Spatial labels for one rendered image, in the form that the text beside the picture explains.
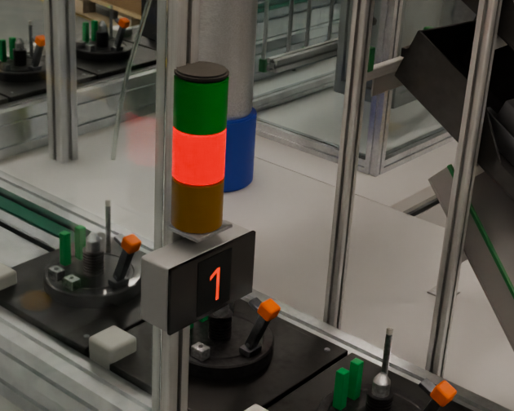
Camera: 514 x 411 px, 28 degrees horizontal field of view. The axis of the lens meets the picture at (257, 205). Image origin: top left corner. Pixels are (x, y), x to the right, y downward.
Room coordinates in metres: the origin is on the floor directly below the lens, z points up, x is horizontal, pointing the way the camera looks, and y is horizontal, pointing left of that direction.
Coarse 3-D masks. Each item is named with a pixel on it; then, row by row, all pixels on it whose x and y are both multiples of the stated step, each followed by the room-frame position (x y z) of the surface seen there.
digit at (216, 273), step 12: (228, 252) 0.89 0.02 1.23; (204, 264) 0.87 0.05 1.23; (216, 264) 0.88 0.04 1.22; (228, 264) 0.89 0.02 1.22; (204, 276) 0.87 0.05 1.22; (216, 276) 0.88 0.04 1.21; (228, 276) 0.89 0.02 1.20; (204, 288) 0.87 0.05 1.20; (216, 288) 0.88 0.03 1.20; (228, 288) 0.90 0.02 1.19; (204, 300) 0.87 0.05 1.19; (216, 300) 0.88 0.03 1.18; (228, 300) 0.90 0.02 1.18; (204, 312) 0.87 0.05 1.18
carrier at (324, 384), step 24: (360, 360) 1.01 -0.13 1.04; (384, 360) 1.03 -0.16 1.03; (312, 384) 1.06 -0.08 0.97; (336, 384) 0.98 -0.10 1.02; (360, 384) 1.01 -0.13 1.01; (384, 384) 0.96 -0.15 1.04; (408, 384) 1.07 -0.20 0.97; (288, 408) 1.01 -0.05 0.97; (312, 408) 1.01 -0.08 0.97; (336, 408) 0.98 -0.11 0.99; (360, 408) 0.99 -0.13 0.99; (384, 408) 0.95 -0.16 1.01; (408, 408) 0.99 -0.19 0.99; (456, 408) 1.03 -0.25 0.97
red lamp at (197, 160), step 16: (176, 144) 0.88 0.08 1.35; (192, 144) 0.87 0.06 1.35; (208, 144) 0.87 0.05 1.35; (224, 144) 0.89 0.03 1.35; (176, 160) 0.88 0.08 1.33; (192, 160) 0.87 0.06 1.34; (208, 160) 0.87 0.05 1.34; (224, 160) 0.89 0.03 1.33; (176, 176) 0.88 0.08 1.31; (192, 176) 0.87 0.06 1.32; (208, 176) 0.87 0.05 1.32
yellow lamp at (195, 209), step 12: (180, 192) 0.87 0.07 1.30; (192, 192) 0.87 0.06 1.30; (204, 192) 0.87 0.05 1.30; (216, 192) 0.88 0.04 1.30; (180, 204) 0.87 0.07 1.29; (192, 204) 0.87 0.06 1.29; (204, 204) 0.87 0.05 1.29; (216, 204) 0.88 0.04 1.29; (180, 216) 0.87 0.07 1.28; (192, 216) 0.87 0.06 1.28; (204, 216) 0.87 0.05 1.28; (216, 216) 0.88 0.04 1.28; (180, 228) 0.87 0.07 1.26; (192, 228) 0.87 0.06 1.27; (204, 228) 0.87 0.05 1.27; (216, 228) 0.88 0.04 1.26
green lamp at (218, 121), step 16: (176, 80) 0.88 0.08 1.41; (224, 80) 0.88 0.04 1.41; (176, 96) 0.88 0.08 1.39; (192, 96) 0.87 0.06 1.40; (208, 96) 0.87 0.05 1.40; (224, 96) 0.88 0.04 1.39; (176, 112) 0.88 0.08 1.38; (192, 112) 0.87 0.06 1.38; (208, 112) 0.87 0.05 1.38; (224, 112) 0.89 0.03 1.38; (176, 128) 0.88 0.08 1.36; (192, 128) 0.87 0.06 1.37; (208, 128) 0.87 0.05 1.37; (224, 128) 0.89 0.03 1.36
